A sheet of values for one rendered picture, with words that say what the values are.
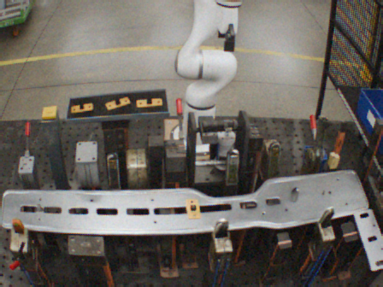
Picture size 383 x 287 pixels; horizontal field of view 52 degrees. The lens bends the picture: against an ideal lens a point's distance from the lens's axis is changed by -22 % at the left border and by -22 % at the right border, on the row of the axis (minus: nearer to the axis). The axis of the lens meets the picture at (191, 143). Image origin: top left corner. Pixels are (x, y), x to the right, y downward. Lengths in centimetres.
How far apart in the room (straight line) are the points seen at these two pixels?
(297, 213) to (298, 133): 86
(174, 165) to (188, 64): 39
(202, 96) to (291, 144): 60
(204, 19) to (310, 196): 75
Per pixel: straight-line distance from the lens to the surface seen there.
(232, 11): 133
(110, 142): 169
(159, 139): 158
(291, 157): 219
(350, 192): 167
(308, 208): 156
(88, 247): 137
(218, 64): 178
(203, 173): 166
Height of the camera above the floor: 213
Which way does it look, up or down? 41 degrees down
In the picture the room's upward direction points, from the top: 4 degrees clockwise
